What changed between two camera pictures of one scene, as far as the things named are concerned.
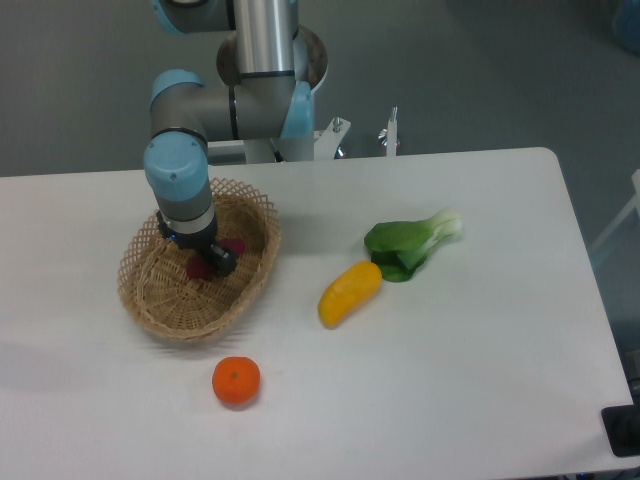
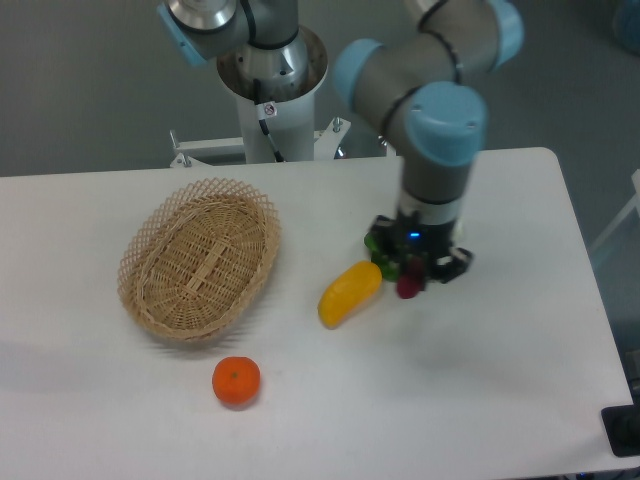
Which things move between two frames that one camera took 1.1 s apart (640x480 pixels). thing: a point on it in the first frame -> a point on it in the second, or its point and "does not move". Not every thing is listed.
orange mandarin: x=236 y=380 does not move
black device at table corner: x=621 y=425 does not move
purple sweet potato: x=199 y=266 -> x=411 y=279
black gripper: x=223 y=261 -> x=430 y=241
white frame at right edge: x=633 y=203 does not move
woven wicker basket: x=154 y=279 does not move
